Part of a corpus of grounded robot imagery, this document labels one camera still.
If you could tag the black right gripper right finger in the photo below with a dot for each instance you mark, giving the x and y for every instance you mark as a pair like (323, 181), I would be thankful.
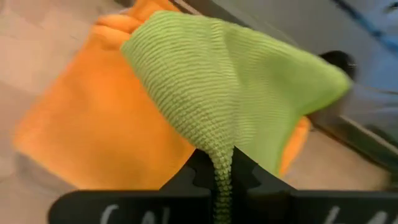
(311, 208)

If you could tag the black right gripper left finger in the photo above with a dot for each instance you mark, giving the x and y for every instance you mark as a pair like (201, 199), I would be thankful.
(140, 208)

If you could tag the orange microfiber towel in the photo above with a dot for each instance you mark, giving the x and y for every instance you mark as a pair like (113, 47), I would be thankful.
(93, 124)

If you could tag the lime green microfiber towel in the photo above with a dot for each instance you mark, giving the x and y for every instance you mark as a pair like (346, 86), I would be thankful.
(217, 87)

